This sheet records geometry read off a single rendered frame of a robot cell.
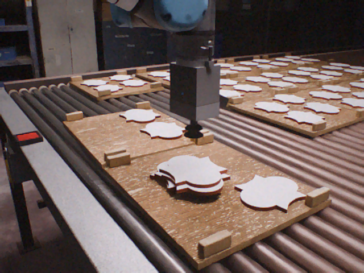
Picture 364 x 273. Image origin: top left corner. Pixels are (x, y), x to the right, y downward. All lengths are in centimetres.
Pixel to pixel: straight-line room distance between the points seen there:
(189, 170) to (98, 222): 22
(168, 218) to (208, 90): 26
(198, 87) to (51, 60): 486
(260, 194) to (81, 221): 37
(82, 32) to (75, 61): 44
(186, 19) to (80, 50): 505
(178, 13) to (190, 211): 38
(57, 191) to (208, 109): 40
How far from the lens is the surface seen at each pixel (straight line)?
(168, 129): 109
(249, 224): 66
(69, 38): 544
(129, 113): 126
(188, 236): 62
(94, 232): 68
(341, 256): 66
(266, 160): 97
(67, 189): 84
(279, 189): 76
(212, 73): 67
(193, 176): 73
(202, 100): 66
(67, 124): 123
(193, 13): 48
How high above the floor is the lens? 131
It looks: 21 degrees down
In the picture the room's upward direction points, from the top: straight up
